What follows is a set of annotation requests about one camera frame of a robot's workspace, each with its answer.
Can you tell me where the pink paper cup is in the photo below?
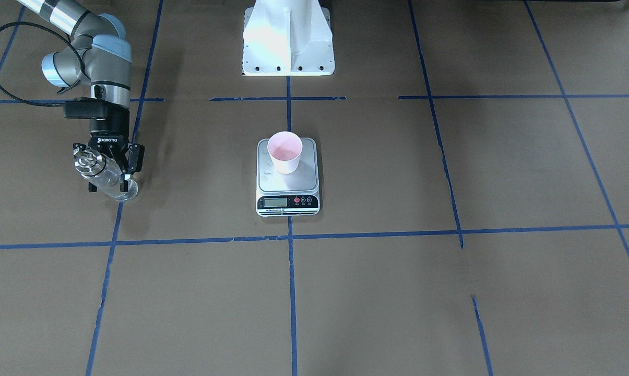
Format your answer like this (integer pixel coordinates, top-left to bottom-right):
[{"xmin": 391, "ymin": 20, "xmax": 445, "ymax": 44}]
[{"xmin": 267, "ymin": 131, "xmax": 304, "ymax": 174}]

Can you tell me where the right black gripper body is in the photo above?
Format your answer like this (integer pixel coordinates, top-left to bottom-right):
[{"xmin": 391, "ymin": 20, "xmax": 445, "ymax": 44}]
[{"xmin": 87, "ymin": 117, "xmax": 129, "ymax": 162}]

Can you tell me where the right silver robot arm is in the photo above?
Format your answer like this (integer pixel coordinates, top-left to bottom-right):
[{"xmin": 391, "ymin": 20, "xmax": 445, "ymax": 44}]
[{"xmin": 21, "ymin": 1, "xmax": 144, "ymax": 202}]

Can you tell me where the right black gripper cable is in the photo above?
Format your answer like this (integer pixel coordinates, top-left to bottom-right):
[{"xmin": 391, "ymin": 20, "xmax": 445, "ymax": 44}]
[{"xmin": 0, "ymin": 22, "xmax": 85, "ymax": 107}]

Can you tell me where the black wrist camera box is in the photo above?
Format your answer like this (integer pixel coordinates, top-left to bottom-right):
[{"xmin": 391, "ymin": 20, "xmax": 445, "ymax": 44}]
[{"xmin": 62, "ymin": 97, "xmax": 129, "ymax": 121}]

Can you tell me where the glass sauce bottle steel cap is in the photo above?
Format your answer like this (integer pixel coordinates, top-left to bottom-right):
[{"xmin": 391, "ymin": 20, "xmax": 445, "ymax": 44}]
[{"xmin": 74, "ymin": 147, "xmax": 139, "ymax": 202}]

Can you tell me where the silver digital kitchen scale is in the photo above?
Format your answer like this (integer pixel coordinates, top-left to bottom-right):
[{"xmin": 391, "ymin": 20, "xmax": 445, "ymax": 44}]
[{"xmin": 255, "ymin": 137, "xmax": 321, "ymax": 217}]

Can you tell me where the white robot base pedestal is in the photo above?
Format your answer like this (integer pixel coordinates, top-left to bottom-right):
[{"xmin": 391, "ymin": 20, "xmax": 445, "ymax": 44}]
[{"xmin": 241, "ymin": 1, "xmax": 336, "ymax": 77}]

